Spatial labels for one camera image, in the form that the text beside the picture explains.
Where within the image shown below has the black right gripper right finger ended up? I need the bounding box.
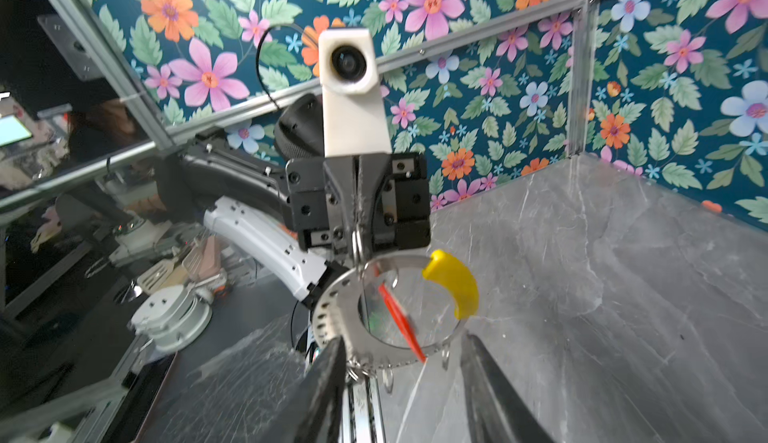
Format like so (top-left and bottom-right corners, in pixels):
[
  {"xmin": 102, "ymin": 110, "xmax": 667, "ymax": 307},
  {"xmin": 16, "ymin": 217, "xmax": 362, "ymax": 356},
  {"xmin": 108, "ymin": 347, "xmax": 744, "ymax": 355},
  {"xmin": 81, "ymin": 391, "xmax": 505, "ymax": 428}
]
[{"xmin": 460, "ymin": 332, "xmax": 554, "ymax": 443}]

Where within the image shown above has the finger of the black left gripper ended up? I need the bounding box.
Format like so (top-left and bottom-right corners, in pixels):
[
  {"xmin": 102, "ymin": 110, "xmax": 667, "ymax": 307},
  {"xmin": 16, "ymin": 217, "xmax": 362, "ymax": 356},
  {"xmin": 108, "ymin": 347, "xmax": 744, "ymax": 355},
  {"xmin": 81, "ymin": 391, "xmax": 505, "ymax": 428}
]
[
  {"xmin": 356, "ymin": 153, "xmax": 393, "ymax": 257},
  {"xmin": 322, "ymin": 156, "xmax": 362, "ymax": 257}
]

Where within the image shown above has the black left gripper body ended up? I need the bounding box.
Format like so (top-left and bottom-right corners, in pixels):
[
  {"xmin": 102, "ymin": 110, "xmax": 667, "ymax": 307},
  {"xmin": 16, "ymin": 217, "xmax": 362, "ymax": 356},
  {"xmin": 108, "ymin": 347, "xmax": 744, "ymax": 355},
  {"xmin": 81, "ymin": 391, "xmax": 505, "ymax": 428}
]
[{"xmin": 286, "ymin": 152, "xmax": 431, "ymax": 251}]

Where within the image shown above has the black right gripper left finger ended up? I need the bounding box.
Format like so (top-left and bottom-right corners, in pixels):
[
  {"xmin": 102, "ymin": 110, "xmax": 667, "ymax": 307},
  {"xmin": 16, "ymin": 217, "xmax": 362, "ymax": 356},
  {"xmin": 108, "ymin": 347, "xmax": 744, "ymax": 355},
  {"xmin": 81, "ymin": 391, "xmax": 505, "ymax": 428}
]
[{"xmin": 261, "ymin": 337, "xmax": 347, "ymax": 443}]

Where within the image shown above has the large keyring with yellow sleeve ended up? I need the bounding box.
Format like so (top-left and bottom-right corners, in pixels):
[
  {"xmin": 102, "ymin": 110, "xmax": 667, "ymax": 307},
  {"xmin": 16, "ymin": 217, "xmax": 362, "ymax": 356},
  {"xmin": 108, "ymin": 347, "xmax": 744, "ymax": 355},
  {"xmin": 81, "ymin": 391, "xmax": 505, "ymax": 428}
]
[{"xmin": 312, "ymin": 250, "xmax": 479, "ymax": 371}]

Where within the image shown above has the red-capped key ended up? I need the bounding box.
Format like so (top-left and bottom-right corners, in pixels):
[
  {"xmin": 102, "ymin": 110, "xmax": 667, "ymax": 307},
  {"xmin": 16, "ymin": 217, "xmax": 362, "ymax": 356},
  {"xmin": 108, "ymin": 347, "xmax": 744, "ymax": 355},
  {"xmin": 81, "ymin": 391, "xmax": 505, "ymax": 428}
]
[{"xmin": 378, "ymin": 283, "xmax": 427, "ymax": 363}]

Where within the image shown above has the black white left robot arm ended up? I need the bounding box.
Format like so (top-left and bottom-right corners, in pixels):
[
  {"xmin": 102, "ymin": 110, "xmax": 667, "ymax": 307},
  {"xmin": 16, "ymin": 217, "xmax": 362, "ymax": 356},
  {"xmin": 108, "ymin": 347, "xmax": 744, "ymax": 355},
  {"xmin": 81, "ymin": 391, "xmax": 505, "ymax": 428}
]
[{"xmin": 156, "ymin": 94, "xmax": 431, "ymax": 308}]

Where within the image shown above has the white round device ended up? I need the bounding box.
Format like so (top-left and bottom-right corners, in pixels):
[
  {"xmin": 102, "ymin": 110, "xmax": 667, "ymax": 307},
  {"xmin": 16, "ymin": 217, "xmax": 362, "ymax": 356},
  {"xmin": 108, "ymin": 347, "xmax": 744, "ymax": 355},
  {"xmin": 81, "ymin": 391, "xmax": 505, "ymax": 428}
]
[{"xmin": 129, "ymin": 285, "xmax": 212, "ymax": 355}]

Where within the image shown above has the smartphone on table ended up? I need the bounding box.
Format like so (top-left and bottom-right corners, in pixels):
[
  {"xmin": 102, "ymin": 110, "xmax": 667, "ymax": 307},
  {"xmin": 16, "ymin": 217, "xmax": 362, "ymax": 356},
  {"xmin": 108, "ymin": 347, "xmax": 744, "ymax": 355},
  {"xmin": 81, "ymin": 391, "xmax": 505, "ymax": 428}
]
[{"xmin": 101, "ymin": 354, "xmax": 176, "ymax": 443}]

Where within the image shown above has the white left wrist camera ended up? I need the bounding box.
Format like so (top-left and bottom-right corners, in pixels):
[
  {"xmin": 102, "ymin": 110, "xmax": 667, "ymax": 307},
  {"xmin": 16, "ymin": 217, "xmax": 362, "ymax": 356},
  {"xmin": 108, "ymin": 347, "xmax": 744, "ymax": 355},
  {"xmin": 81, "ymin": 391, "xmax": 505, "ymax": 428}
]
[{"xmin": 318, "ymin": 27, "xmax": 392, "ymax": 157}]

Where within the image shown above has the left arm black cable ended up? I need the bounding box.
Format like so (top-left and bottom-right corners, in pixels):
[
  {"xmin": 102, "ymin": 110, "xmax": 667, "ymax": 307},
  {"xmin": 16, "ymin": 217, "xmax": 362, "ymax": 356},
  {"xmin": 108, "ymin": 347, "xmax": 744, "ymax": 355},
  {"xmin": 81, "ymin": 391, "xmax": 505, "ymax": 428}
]
[{"xmin": 255, "ymin": 22, "xmax": 307, "ymax": 111}]

